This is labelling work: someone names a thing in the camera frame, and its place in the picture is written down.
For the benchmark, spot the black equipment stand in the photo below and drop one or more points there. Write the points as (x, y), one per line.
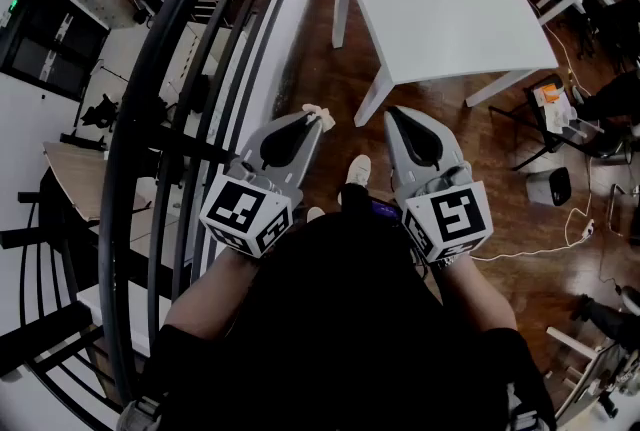
(100, 114)

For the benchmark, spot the black stair railing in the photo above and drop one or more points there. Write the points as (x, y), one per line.
(45, 334)

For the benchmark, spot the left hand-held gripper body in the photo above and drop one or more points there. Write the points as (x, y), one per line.
(240, 214)

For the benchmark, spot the metal frame chair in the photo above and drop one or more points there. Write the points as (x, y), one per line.
(612, 209)

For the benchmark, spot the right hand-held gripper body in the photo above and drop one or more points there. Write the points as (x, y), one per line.
(450, 219)

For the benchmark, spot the person's right forearm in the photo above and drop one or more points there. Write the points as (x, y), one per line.
(480, 299)

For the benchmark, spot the white square table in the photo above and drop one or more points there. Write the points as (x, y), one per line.
(440, 19)

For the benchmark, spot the person's black clothing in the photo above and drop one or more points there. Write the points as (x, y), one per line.
(340, 329)

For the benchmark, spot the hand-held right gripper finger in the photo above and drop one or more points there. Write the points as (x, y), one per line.
(395, 154)
(452, 151)

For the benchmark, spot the person's left forearm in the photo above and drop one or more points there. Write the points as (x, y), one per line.
(210, 299)

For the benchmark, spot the black framed glass door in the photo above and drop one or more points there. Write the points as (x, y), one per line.
(50, 39)

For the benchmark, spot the black curved metal railing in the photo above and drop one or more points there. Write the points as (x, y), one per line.
(131, 119)

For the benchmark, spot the white plastic bag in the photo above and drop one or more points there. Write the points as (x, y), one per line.
(560, 119)

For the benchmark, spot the white power strip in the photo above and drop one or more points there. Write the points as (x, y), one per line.
(587, 228)

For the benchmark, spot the black folding chair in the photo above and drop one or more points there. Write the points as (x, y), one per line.
(545, 139)

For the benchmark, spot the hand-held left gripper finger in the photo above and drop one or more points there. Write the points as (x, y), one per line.
(300, 169)
(257, 146)

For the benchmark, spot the wooden table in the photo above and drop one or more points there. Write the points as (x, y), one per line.
(80, 179)

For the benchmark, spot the orange white box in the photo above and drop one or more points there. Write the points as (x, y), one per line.
(547, 95)

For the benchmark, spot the small white object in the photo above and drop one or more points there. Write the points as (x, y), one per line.
(325, 118)

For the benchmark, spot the black office chair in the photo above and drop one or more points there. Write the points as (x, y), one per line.
(615, 29)

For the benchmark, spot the white shoe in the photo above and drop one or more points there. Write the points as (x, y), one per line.
(359, 169)
(314, 213)

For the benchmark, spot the black device purple screen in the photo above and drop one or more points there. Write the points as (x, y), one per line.
(384, 209)

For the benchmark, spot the light wooden stand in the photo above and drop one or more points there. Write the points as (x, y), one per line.
(575, 344)

